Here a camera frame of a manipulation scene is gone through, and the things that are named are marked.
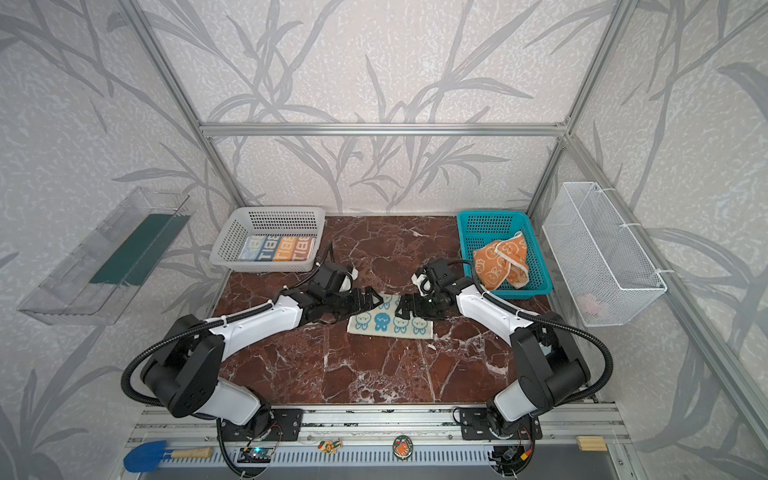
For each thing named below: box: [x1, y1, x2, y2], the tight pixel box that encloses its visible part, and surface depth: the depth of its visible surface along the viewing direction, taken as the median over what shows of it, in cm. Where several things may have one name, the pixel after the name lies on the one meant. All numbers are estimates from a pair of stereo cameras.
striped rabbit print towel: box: [239, 236, 315, 261], surface depth 110 cm
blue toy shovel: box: [123, 440, 214, 473], surface depth 71 cm
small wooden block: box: [576, 436, 608, 451], surface depth 72 cm
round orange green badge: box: [392, 435, 414, 460], surface depth 72 cm
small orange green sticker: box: [318, 438, 343, 454], surface depth 72 cm
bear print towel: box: [347, 294, 434, 339], surface depth 91 cm
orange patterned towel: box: [473, 231, 529, 290], surface depth 104 cm
